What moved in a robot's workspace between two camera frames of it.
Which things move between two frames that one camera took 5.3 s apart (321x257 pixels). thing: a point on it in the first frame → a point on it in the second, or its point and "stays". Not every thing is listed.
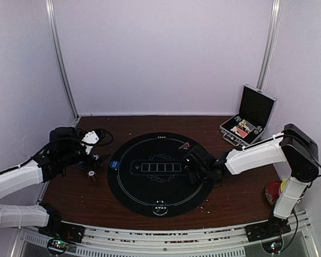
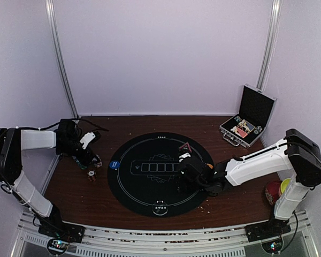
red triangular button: (185, 146) stays
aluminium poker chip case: (257, 108) stays
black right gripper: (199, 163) → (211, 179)
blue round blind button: (114, 164) stays
